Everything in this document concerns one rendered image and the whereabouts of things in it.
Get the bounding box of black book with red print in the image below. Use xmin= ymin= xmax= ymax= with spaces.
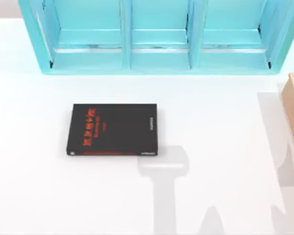
xmin=66 ymin=103 xmax=158 ymax=157

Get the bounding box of light blue rack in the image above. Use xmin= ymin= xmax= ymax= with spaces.
xmin=17 ymin=0 xmax=294 ymax=75

